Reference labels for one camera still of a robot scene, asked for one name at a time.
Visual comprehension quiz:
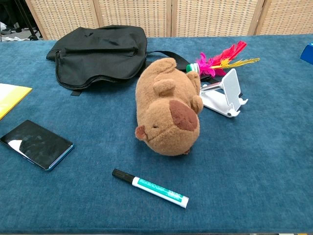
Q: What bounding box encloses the black tripod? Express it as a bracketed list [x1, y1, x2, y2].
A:
[14, 0, 40, 41]

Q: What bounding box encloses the white folding phone stand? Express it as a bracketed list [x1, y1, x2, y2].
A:
[199, 68, 249, 118]

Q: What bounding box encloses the black smartphone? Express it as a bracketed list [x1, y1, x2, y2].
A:
[0, 119, 75, 171]

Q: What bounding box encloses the blue table cloth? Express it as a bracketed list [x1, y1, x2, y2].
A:
[0, 34, 313, 234]

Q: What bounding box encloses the brown capybara plush toy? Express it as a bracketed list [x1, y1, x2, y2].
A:
[134, 57, 204, 157]

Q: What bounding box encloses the colourful feather shuttlecock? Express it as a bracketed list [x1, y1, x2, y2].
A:
[185, 40, 261, 78]

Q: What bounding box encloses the blue Oreo cookie box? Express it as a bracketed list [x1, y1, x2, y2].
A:
[299, 42, 313, 62]

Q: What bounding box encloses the black backpack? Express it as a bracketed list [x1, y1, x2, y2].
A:
[45, 24, 221, 96]

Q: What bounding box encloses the woven wooden folding screen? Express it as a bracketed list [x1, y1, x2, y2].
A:
[24, 0, 313, 40]

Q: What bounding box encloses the green white marker pen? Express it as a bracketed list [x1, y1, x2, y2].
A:
[112, 168, 190, 209]

